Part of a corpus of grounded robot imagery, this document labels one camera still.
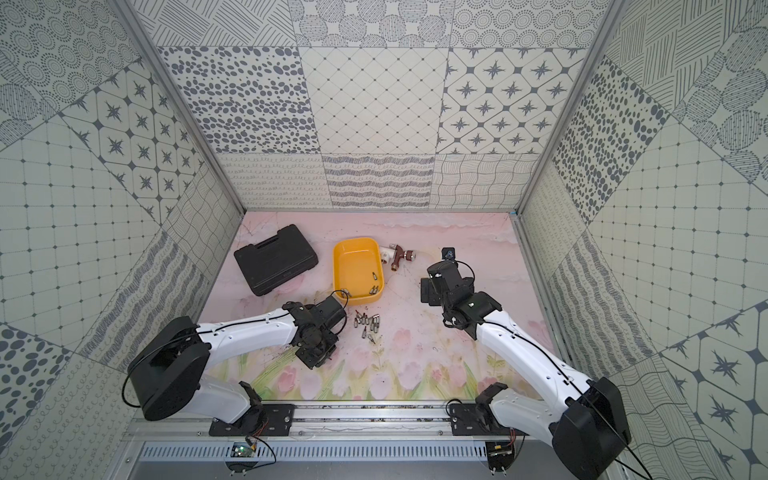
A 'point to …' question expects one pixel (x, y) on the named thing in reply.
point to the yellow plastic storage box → (358, 277)
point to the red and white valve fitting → (396, 252)
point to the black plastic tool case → (276, 260)
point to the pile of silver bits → (374, 320)
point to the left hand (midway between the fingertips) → (338, 351)
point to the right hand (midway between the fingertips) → (445, 285)
